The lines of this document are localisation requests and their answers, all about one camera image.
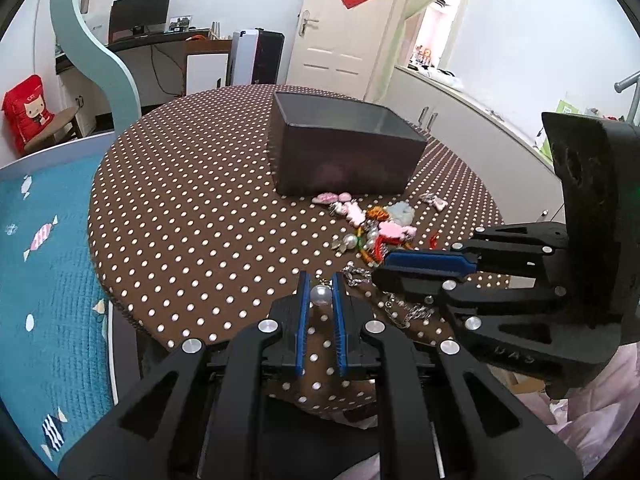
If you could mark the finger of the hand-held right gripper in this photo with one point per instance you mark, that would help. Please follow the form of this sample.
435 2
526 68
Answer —
425 261
500 310

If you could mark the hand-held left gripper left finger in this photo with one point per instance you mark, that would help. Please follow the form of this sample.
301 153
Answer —
302 320

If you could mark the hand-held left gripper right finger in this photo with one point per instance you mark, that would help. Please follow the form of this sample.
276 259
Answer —
339 320

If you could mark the dark grey rectangular box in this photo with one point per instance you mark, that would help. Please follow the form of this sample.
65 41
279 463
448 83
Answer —
340 160

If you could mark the pile of colourful jewelry charms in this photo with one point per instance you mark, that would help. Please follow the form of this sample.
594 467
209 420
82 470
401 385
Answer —
395 230

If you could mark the green printed box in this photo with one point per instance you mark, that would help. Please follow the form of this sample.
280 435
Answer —
562 110

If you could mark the white counter cabinet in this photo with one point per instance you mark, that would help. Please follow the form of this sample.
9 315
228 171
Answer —
460 120

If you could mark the pink clothing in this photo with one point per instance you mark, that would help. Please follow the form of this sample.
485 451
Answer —
600 420

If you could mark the brown polka dot tablecloth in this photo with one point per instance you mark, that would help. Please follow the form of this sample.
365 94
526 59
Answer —
200 200

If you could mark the white cloth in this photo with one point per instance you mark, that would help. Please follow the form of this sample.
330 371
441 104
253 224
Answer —
445 77

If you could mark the small figurines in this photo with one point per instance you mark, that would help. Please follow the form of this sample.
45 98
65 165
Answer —
423 56

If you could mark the white panel door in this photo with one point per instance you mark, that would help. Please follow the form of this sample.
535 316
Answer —
340 45

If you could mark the blue candy print blanket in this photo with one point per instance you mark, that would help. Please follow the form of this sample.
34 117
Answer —
45 285

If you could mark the wooden cabinet with white door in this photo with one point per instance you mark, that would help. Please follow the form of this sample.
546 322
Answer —
206 72

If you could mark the orange item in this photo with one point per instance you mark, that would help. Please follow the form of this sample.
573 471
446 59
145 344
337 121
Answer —
197 37

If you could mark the wooden chair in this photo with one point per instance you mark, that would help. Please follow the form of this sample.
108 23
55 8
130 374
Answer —
57 127

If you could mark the small box on desk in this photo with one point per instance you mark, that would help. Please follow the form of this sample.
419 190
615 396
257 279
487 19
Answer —
180 23

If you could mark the dark wooden desk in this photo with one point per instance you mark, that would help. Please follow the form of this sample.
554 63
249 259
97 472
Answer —
130 45

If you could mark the teal curved panel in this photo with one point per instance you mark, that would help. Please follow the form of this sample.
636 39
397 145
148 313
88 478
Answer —
95 50

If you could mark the red cartoon bag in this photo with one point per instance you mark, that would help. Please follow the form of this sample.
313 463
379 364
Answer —
27 112

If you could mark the black computer monitor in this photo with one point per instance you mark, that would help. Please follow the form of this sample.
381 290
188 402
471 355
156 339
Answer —
140 12

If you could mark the grey metal rail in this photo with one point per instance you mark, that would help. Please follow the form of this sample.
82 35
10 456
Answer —
627 85

